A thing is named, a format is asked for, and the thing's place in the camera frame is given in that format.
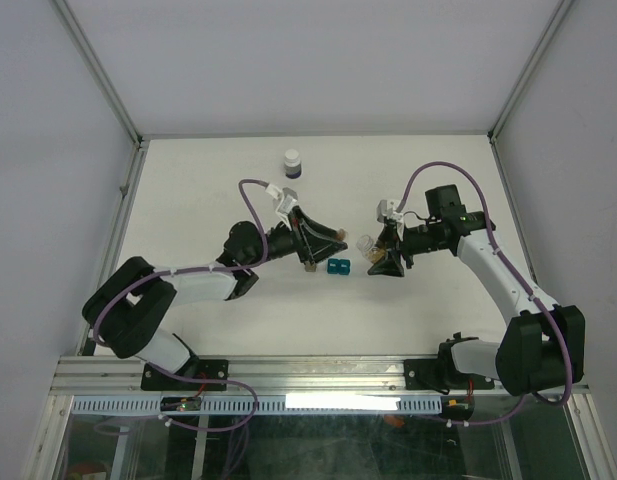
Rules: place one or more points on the left aluminium frame post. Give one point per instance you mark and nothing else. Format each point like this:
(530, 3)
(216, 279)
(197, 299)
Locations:
(84, 47)

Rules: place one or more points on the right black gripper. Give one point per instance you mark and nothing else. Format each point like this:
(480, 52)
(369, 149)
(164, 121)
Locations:
(389, 239)

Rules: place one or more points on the amber pill bottle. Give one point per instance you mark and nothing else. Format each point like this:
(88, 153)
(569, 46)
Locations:
(369, 249)

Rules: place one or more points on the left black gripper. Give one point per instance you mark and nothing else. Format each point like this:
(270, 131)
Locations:
(318, 248)

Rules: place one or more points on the aluminium frame post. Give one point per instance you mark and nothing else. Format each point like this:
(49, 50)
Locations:
(531, 65)
(84, 47)

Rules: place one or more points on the white cap dark bottle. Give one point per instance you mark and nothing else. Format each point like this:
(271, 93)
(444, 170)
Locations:
(292, 164)

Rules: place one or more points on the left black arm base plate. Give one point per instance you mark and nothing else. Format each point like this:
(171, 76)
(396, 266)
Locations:
(197, 373)

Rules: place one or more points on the teal pill box compartments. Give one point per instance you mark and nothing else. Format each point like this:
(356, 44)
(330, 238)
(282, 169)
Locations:
(336, 266)

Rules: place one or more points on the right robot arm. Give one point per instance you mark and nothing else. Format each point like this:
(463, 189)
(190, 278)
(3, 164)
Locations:
(543, 345)

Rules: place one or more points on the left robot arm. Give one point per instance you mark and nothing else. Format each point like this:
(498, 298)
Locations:
(126, 312)

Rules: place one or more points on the grey slotted cable duct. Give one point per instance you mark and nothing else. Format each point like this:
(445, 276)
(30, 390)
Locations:
(241, 405)

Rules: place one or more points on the right aluminium frame post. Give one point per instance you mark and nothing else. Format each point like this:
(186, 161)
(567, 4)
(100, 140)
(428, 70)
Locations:
(531, 65)

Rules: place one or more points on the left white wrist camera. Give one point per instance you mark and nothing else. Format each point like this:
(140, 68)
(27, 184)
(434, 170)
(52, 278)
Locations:
(284, 200)

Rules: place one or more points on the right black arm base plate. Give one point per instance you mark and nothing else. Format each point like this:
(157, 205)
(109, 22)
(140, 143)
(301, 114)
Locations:
(434, 374)

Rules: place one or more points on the aluminium front rail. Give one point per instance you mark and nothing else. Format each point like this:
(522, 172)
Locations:
(267, 375)

